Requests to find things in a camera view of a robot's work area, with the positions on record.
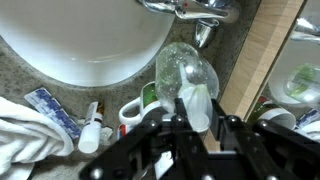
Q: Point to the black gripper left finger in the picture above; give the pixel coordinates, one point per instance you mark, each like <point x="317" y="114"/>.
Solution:
<point x="160" y="146"/>

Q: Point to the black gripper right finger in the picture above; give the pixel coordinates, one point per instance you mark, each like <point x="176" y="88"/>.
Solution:
<point x="266" y="150"/>

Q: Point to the colourless soap pump bottle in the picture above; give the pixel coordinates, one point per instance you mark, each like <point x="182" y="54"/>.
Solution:
<point x="176" y="73"/>

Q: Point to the small white bottle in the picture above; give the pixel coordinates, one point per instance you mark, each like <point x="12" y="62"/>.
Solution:
<point x="90" y="133"/>

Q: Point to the wood framed mirror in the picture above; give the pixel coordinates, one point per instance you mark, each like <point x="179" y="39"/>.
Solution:
<point x="260" y="50"/>

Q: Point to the white mug with green print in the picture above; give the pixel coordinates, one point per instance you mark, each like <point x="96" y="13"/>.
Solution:
<point x="148" y="100"/>

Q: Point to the clear plastic wrapper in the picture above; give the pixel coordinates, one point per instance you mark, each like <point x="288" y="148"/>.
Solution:
<point x="106" y="135"/>

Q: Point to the blue white packet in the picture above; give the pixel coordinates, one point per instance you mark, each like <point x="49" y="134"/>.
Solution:
<point x="53" y="111"/>

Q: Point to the white towel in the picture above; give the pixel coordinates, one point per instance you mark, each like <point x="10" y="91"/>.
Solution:
<point x="26" y="140"/>

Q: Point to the white oval sink basin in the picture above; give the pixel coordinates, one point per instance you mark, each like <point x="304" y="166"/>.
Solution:
<point x="83" y="33"/>

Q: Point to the chrome faucet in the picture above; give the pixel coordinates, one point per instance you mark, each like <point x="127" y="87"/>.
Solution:
<point x="206" y="13"/>

